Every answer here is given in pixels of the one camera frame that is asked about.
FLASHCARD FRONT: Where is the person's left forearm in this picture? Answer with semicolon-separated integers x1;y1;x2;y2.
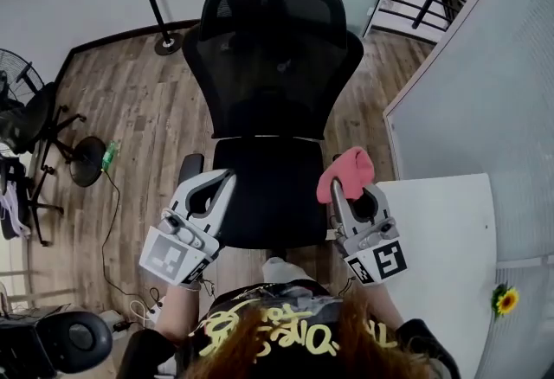
154;280;209;344

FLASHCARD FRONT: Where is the black mesh office chair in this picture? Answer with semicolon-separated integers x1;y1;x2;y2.
178;0;365;260

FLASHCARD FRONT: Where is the pink cloth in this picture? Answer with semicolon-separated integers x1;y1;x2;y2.
316;145;377;206

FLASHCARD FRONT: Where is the yellow sunflower decoration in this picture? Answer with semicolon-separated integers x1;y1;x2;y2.
490;282;521;318

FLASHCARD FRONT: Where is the green plastic bottle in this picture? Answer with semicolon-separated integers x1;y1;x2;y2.
101;140;120;172

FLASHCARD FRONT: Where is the black swivel chair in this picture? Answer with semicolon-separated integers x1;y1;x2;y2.
0;81;87;247

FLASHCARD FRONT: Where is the black cable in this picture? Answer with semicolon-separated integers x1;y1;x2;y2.
100;169;162;305

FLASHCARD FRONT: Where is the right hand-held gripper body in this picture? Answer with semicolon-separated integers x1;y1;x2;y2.
336;215;409;287

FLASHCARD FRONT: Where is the white garment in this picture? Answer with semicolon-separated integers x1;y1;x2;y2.
0;181;32;240

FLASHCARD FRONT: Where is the black standing fan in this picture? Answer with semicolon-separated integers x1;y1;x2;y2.
0;48;108;189

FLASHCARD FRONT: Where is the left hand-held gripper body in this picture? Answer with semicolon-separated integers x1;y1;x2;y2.
138;208;222;287

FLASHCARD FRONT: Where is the white power strip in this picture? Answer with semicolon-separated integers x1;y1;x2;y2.
129;294;168;327

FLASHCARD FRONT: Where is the person's black printed shirt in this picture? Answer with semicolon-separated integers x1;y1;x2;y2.
116;280;461;379

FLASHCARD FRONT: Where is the person's grey trouser leg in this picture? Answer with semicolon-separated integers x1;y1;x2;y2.
261;256;318;284

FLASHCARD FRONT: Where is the person's right forearm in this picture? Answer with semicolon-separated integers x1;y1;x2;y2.
362;280;407;331

